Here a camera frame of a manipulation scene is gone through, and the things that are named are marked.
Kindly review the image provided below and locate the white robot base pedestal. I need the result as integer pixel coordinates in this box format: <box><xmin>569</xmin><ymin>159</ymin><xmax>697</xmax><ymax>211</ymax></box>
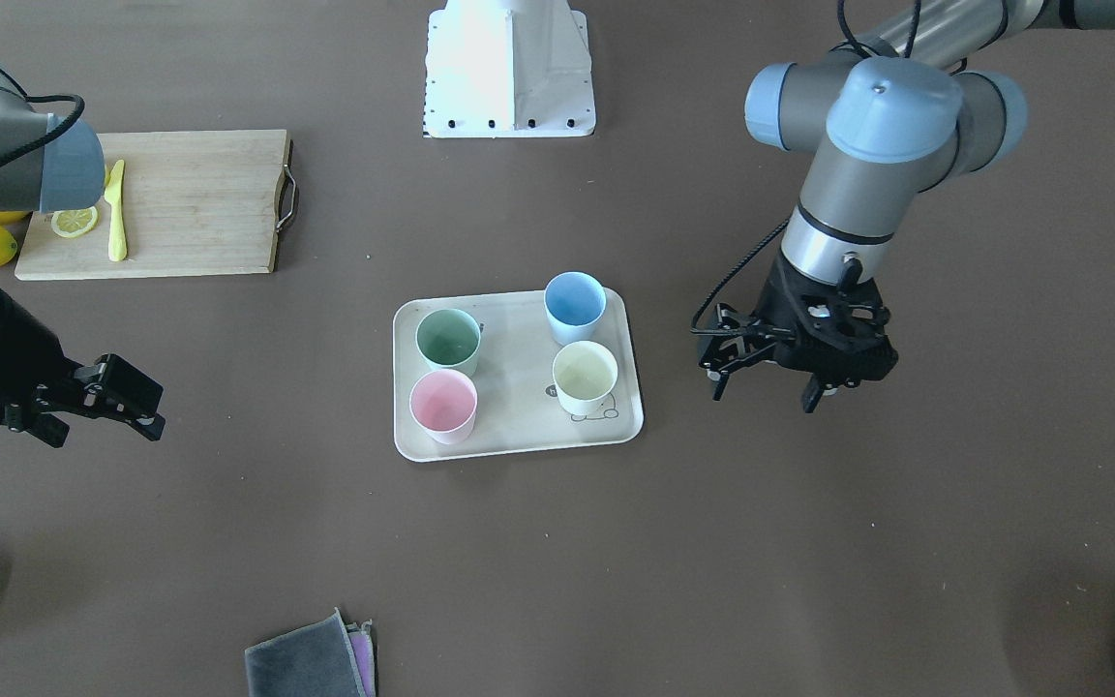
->
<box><xmin>421</xmin><ymin>1</ymin><xmax>597</xmax><ymax>138</ymax></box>

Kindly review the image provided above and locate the yellow plastic knife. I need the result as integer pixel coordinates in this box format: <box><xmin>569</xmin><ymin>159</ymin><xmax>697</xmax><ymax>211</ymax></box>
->
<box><xmin>105</xmin><ymin>159</ymin><xmax>129</xmax><ymax>263</ymax></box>

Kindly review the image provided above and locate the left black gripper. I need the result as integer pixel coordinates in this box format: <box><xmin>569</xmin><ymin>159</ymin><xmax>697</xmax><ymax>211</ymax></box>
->
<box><xmin>694</xmin><ymin>256</ymin><xmax>898</xmax><ymax>414</ymax></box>

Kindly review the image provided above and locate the grey folded cloth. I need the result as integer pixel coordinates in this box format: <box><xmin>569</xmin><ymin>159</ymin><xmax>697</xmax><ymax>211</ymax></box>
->
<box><xmin>244</xmin><ymin>610</ymin><xmax>377</xmax><ymax>696</ymax></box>

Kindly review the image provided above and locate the blue cup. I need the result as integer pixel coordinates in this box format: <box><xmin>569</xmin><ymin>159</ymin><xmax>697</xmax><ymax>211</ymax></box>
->
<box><xmin>544</xmin><ymin>272</ymin><xmax>607</xmax><ymax>346</ymax></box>

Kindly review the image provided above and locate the lemon slice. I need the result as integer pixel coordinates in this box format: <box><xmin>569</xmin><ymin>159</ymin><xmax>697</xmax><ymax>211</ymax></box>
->
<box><xmin>49</xmin><ymin>204</ymin><xmax>99</xmax><ymax>239</ymax></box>

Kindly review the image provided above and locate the yellow cup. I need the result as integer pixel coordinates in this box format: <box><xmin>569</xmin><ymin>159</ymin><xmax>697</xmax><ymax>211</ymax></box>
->
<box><xmin>552</xmin><ymin>341</ymin><xmax>619</xmax><ymax>416</ymax></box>

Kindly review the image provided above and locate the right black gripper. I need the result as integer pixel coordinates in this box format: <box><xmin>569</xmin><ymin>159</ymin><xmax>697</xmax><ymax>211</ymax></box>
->
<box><xmin>0</xmin><ymin>292</ymin><xmax>166</xmax><ymax>447</ymax></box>

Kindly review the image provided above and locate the wooden cutting board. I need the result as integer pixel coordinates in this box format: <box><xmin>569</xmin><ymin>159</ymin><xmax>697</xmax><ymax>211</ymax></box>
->
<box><xmin>14</xmin><ymin>129</ymin><xmax>291</xmax><ymax>281</ymax></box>

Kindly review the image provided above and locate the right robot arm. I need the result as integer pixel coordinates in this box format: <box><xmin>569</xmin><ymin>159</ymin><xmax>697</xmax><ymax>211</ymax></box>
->
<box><xmin>0</xmin><ymin>62</ymin><xmax>166</xmax><ymax>447</ymax></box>

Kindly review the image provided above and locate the cream rabbit tray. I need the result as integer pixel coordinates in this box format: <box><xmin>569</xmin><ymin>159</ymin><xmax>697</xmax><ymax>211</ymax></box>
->
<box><xmin>391</xmin><ymin>289</ymin><xmax>644</xmax><ymax>463</ymax></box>

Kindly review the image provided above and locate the green cup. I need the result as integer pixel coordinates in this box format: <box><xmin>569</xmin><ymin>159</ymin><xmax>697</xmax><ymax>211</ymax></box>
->
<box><xmin>415</xmin><ymin>308</ymin><xmax>482</xmax><ymax>377</ymax></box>

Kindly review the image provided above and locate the pink cup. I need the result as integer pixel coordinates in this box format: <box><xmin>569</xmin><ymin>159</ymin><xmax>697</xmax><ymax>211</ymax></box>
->
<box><xmin>408</xmin><ymin>369</ymin><xmax>479</xmax><ymax>445</ymax></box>

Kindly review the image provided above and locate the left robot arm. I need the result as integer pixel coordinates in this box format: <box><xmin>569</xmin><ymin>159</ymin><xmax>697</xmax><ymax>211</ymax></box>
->
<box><xmin>691</xmin><ymin>1</ymin><xmax>1115</xmax><ymax>413</ymax></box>

